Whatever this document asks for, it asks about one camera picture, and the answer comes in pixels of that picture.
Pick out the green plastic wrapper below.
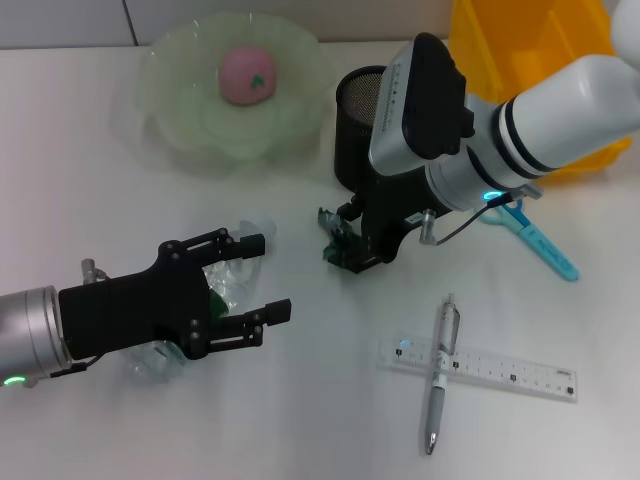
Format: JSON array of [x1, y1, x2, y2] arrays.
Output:
[[315, 206, 362, 269]]

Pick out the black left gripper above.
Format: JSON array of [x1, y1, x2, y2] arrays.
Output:
[[58, 227, 293, 363]]

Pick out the blue scissors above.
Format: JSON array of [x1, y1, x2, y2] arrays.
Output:
[[480, 198, 582, 283]]

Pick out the yellow plastic bin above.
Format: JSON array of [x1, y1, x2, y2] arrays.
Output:
[[449, 0, 634, 184]]

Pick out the black mesh pen holder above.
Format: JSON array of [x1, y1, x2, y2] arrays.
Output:
[[333, 67, 402, 195]]

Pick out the translucent green fruit plate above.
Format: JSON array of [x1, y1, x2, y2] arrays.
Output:
[[134, 13, 335, 174]]

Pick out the right gripper cable with plug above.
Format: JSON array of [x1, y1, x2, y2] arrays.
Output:
[[419, 191, 524, 248]]

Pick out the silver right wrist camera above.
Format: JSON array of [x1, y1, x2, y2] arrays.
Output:
[[368, 32, 477, 177]]

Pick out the clear plastic ruler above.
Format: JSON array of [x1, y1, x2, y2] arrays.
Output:
[[376, 336, 580, 404]]

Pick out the gripper cable with plug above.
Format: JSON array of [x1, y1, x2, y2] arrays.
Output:
[[419, 191, 524, 248], [29, 256, 110, 389]]

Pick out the clear plastic water bottle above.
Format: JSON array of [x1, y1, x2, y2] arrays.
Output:
[[123, 211, 278, 386]]

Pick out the left gripper cable with plug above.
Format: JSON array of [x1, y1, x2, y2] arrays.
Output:
[[29, 256, 110, 389]]

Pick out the silver ballpoint pen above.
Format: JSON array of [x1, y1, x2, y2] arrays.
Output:
[[423, 293, 461, 456]]

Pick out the pink toy peach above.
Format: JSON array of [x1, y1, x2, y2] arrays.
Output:
[[217, 43, 278, 106]]

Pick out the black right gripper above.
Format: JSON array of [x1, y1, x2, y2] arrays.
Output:
[[337, 172, 452, 276]]

